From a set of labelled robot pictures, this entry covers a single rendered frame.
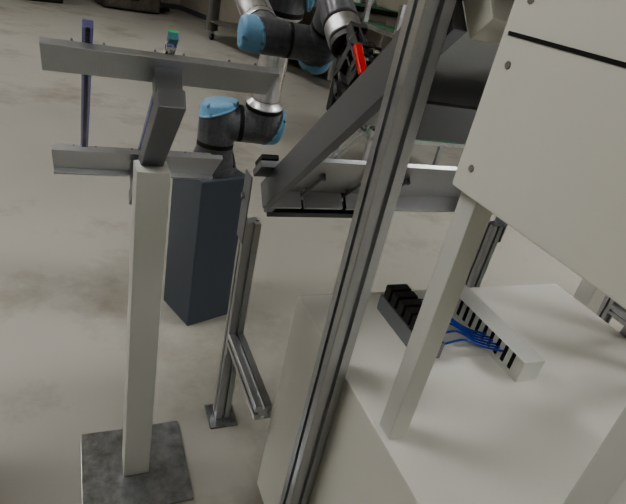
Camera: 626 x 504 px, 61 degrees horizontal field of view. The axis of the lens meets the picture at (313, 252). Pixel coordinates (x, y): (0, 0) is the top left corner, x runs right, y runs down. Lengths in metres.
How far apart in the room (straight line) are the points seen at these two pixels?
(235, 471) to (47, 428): 0.51
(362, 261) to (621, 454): 0.39
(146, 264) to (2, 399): 0.77
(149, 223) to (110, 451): 0.71
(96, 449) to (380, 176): 1.11
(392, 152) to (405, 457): 0.42
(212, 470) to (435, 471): 0.83
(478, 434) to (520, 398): 0.14
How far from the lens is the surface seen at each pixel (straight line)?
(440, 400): 0.92
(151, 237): 1.05
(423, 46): 0.67
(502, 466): 0.87
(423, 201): 1.45
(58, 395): 1.71
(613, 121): 0.50
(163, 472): 1.50
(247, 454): 1.56
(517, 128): 0.57
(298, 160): 1.05
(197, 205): 1.71
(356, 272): 0.76
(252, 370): 1.32
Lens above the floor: 1.19
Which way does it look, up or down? 28 degrees down
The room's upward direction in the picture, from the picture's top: 13 degrees clockwise
